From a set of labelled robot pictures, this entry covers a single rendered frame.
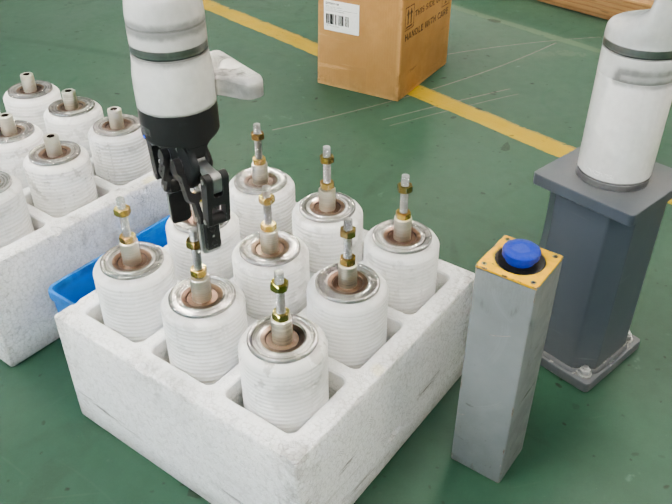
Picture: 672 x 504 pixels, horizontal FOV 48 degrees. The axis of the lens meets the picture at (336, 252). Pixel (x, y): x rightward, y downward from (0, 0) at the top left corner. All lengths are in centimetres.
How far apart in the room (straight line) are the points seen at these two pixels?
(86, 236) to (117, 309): 29
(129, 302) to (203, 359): 12
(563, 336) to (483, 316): 30
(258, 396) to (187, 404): 9
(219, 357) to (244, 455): 11
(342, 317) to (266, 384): 12
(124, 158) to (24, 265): 24
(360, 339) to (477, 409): 17
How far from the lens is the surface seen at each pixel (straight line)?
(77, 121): 132
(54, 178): 118
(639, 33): 92
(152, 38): 68
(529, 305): 80
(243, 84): 72
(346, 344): 87
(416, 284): 94
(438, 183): 157
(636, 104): 96
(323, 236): 97
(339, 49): 196
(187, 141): 71
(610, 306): 108
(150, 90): 70
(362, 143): 172
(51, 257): 117
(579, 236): 103
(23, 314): 119
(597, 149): 99
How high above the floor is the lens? 79
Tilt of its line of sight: 36 degrees down
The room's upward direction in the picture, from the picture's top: straight up
